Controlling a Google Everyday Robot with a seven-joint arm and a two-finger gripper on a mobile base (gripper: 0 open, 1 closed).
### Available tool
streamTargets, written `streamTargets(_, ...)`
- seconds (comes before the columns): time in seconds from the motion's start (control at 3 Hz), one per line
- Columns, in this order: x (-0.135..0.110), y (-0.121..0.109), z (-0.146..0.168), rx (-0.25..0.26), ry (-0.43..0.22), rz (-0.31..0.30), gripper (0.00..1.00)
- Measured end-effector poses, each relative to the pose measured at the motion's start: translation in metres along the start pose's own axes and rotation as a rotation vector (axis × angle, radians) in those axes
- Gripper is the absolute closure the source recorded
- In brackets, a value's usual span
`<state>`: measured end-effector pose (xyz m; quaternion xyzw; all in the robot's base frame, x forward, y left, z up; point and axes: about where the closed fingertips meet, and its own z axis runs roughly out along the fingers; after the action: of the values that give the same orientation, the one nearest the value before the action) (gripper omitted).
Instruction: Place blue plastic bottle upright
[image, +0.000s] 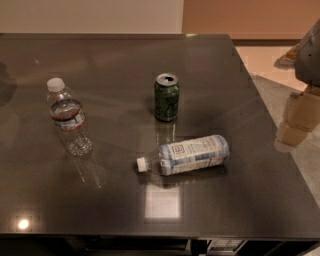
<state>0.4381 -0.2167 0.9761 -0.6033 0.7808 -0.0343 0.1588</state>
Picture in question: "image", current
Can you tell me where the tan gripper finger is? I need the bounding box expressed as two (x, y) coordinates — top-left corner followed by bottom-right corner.
(274, 85), (320, 153)

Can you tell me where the blue label plastic bottle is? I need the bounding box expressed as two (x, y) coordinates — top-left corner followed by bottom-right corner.
(137, 135), (230, 176)

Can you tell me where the clear water bottle red label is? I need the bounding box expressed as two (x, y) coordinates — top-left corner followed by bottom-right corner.
(47, 78), (93, 156)

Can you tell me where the green soda can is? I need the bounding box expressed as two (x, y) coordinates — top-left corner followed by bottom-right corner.
(154, 73), (180, 122)

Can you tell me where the white label under table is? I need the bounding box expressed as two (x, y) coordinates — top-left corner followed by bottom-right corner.
(209, 239), (244, 252)

